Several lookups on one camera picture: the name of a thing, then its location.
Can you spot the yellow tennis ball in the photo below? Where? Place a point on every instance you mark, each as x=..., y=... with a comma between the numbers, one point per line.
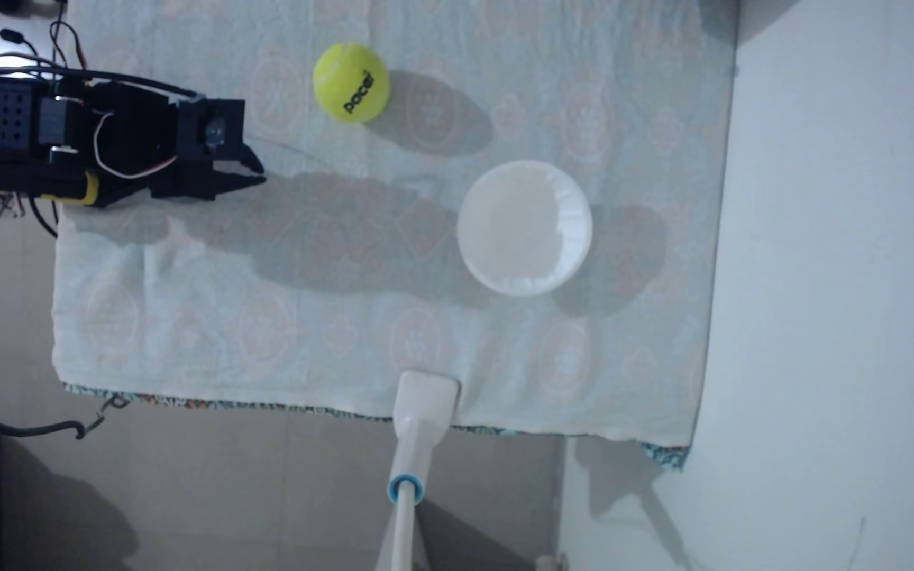
x=351, y=82

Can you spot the white paper bowl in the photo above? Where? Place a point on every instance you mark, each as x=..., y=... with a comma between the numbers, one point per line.
x=524, y=230

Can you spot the black yellow table clamp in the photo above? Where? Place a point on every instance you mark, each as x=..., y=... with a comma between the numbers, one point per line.
x=68, y=189

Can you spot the pale patterned table cloth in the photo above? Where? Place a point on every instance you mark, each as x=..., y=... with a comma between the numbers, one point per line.
x=330, y=317

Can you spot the white clamp stand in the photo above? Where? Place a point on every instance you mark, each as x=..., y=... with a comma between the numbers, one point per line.
x=424, y=408

